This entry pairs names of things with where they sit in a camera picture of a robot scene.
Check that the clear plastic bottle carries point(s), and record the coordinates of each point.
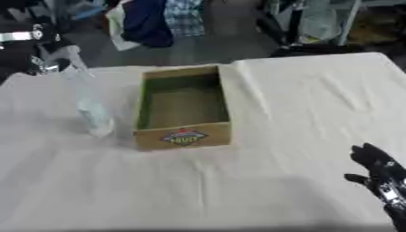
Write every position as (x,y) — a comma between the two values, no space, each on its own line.
(93,111)

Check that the white metal frame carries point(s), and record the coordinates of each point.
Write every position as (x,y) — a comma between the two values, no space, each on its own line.
(350,18)

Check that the white hanging cloth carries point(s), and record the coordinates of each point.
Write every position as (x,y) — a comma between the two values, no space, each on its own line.
(117,27)

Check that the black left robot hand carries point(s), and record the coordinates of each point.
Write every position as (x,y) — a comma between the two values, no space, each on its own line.
(48,44)

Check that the dark blue hanging garment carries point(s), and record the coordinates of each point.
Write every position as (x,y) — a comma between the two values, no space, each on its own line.
(148,21)

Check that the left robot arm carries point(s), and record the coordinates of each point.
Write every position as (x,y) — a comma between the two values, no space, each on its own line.
(15,36)

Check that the black stand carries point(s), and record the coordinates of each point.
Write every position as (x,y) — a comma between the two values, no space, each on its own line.
(296,36)

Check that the tan cardboard box green inside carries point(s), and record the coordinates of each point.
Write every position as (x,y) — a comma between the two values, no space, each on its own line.
(182,137)

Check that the blue checked hanging shirt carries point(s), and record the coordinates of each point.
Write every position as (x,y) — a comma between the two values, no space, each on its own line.
(185,16)

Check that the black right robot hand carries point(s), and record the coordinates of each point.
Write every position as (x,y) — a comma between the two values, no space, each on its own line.
(381,172)

